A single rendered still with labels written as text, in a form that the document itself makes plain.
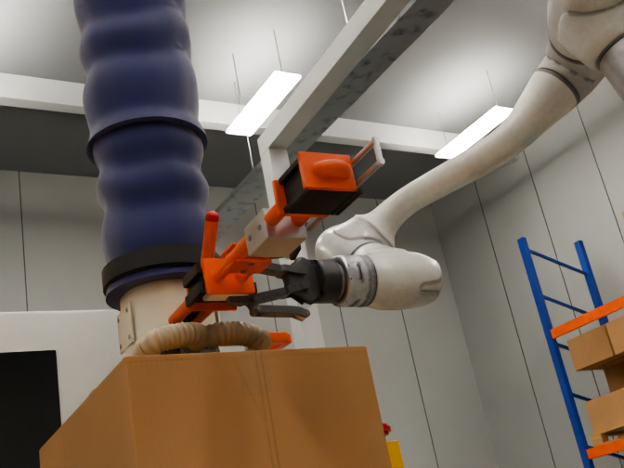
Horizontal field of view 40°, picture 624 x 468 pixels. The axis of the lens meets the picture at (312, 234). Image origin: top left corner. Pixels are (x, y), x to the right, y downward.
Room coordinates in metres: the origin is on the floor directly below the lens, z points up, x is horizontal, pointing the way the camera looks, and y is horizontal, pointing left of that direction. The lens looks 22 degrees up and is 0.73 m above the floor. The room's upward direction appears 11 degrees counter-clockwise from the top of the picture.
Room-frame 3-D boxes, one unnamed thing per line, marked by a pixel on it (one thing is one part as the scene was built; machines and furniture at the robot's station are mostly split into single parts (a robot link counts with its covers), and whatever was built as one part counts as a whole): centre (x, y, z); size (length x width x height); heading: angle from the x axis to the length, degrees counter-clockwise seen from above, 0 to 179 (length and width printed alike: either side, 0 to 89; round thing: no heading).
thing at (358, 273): (1.42, -0.04, 1.21); 0.09 x 0.06 x 0.09; 30
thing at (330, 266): (1.38, 0.02, 1.21); 0.09 x 0.07 x 0.08; 120
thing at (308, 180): (1.01, -0.01, 1.20); 0.08 x 0.07 x 0.05; 31
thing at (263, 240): (1.13, 0.05, 1.20); 0.07 x 0.07 x 0.04; 31
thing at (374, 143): (1.08, -0.03, 1.20); 0.31 x 0.03 x 0.05; 31
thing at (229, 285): (1.31, 0.16, 1.21); 0.10 x 0.08 x 0.06; 121
